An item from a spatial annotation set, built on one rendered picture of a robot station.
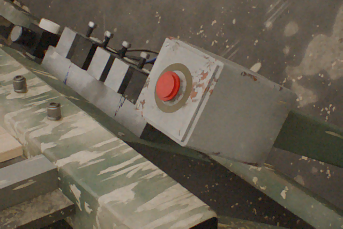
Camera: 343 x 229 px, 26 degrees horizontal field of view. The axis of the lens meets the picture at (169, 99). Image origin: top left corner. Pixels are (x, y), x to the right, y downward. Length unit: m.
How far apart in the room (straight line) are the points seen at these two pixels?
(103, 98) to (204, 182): 0.83
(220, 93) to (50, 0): 2.09
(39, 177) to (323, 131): 0.45
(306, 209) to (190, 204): 0.69
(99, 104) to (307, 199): 0.58
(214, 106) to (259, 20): 1.23
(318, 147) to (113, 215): 0.35
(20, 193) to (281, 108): 0.42
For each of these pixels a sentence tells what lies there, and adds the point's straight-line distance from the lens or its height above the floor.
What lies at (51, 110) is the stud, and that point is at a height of 0.87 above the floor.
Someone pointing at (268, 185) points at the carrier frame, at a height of 0.18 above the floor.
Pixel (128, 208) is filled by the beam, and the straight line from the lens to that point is 1.04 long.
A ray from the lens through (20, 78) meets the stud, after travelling 1.36.
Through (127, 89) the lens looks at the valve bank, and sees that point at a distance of 1.28.
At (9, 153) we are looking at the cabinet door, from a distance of 1.26.
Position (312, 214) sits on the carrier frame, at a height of 0.18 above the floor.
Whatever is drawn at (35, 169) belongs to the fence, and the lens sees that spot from 1.16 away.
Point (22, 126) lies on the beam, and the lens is 1.26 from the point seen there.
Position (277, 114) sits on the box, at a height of 0.78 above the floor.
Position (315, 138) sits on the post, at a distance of 1.17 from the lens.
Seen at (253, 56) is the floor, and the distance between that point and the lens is 2.12.
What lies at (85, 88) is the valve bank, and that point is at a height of 0.74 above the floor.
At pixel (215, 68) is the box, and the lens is 0.92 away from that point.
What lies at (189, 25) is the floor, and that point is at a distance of 2.33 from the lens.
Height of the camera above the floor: 1.59
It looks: 44 degrees down
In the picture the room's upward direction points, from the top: 71 degrees counter-clockwise
